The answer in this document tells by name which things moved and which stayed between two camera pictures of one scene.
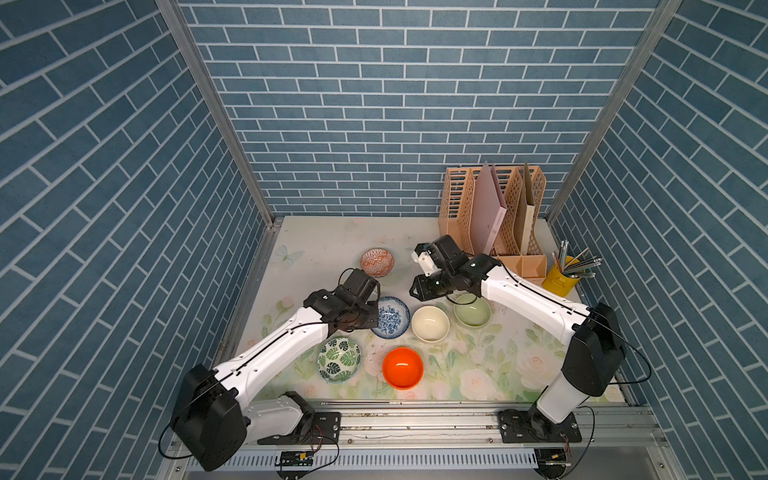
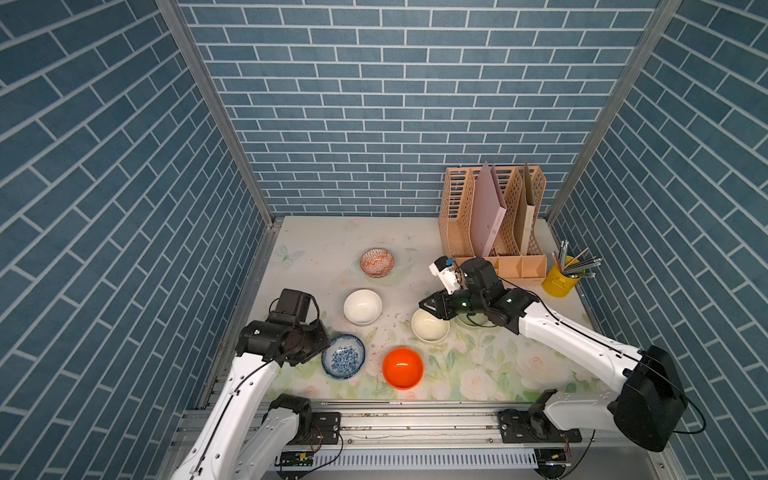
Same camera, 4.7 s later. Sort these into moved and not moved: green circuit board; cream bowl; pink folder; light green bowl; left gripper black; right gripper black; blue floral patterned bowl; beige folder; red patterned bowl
Moved: blue floral patterned bowl; left gripper black; right gripper black
Not moved: red patterned bowl; light green bowl; beige folder; pink folder; green circuit board; cream bowl
